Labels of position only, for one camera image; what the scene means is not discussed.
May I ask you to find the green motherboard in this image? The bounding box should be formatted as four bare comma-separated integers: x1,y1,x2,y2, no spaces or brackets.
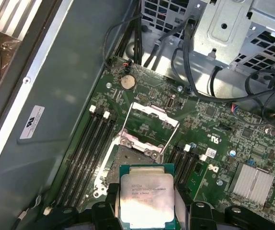
44,55,275,230

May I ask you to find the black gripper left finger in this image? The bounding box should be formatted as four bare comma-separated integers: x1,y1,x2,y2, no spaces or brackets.
41,183,121,230

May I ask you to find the black RAM slot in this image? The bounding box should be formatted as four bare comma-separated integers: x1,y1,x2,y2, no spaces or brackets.
173,141,184,186
63,110,111,209
71,116,118,209
184,149,199,190
177,143,191,189
56,109,104,209
44,105,97,215

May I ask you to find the silver CPU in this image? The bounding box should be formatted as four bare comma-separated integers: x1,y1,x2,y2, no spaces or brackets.
118,163,177,230

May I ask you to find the black PC case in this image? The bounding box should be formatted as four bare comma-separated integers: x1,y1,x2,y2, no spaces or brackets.
0,0,275,230

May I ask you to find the round coin battery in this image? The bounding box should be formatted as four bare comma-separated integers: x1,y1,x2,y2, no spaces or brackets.
120,73,137,91

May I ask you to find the silver drive cage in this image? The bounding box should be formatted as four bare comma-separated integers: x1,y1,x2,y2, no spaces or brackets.
141,0,275,72

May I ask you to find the white case sticker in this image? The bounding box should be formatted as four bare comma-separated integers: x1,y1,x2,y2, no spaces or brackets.
19,104,45,140

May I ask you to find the black cable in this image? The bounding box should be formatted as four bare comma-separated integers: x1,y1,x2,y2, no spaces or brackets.
171,18,224,99
208,64,275,104
115,11,144,67

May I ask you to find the silver USB connector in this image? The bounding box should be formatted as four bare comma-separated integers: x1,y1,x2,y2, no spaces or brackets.
166,95,177,112

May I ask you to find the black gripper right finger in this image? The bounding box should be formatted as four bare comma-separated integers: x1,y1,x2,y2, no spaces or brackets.
174,186,275,230

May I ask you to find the silver finned heatsink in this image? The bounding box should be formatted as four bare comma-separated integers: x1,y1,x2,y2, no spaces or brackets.
228,162,275,207

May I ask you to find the thin black wire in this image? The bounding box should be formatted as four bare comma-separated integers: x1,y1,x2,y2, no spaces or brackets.
103,14,143,70

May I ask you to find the CPU socket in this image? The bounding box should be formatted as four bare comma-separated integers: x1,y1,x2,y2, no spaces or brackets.
93,130,167,199

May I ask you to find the metal socket cover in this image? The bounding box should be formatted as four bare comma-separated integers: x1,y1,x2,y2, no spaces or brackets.
119,102,180,160

